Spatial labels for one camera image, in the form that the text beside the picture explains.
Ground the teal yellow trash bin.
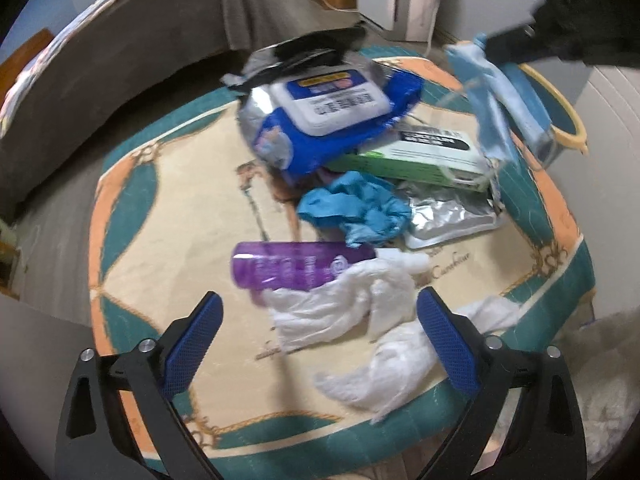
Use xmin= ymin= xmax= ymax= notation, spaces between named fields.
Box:
xmin=520 ymin=64 xmax=589 ymax=155

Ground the blue wet wipes pack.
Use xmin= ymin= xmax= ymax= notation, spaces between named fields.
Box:
xmin=238 ymin=60 xmax=424 ymax=183

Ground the wooden headboard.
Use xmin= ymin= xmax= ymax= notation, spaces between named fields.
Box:
xmin=0 ymin=28 xmax=54 ymax=102

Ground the purple bottle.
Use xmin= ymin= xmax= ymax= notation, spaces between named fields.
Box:
xmin=230 ymin=242 xmax=376 ymax=290

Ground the white green medicine box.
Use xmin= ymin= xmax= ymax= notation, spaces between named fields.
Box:
xmin=326 ymin=126 xmax=491 ymax=192

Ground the silver foil blister pack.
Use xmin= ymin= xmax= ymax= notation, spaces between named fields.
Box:
xmin=397 ymin=181 xmax=504 ymax=250

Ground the blue glove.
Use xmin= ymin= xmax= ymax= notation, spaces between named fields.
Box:
xmin=297 ymin=171 xmax=412 ymax=248

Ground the bed with grey blanket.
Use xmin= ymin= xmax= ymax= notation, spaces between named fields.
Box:
xmin=1 ymin=0 xmax=283 ymax=220

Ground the light blue face mask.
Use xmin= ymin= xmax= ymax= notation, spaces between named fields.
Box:
xmin=444 ymin=35 xmax=558 ymax=176

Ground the black plastic mailer bag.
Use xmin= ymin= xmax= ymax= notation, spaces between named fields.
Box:
xmin=221 ymin=22 xmax=367 ymax=94

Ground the white tissue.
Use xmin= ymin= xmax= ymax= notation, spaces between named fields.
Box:
xmin=262 ymin=248 xmax=431 ymax=353
xmin=310 ymin=292 xmax=520 ymax=425

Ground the horse pattern floor mat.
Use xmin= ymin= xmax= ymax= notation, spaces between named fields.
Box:
xmin=88 ymin=48 xmax=594 ymax=479

